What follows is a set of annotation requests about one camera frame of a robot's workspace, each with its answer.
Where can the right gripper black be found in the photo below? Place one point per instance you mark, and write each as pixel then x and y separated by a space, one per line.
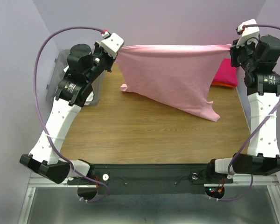
pixel 236 51

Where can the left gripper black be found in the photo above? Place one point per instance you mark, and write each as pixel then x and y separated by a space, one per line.
pixel 97 48

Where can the light pink t-shirt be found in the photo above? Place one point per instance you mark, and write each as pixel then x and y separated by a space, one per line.
pixel 179 76

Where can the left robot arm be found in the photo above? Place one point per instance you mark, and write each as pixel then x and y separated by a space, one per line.
pixel 83 66

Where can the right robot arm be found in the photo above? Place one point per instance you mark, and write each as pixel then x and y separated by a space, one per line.
pixel 257 56

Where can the magenta folded t-shirt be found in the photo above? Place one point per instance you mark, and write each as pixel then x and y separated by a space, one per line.
pixel 226 73

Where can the orange folded t-shirt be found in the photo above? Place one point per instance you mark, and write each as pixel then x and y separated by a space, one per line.
pixel 223 84

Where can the white t-shirt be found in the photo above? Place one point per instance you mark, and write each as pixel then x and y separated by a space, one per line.
pixel 90 96

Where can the clear plastic bin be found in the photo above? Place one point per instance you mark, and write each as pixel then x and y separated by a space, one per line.
pixel 58 75

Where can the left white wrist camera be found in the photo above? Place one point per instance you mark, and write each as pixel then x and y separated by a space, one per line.
pixel 111 43

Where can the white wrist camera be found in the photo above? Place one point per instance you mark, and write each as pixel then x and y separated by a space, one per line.
pixel 111 43
pixel 248 31

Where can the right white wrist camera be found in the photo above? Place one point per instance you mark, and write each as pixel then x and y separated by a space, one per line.
pixel 248 31

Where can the aluminium frame rail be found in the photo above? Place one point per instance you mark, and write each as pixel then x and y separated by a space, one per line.
pixel 35 181

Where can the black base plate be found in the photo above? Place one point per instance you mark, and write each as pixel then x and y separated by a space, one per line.
pixel 140 179

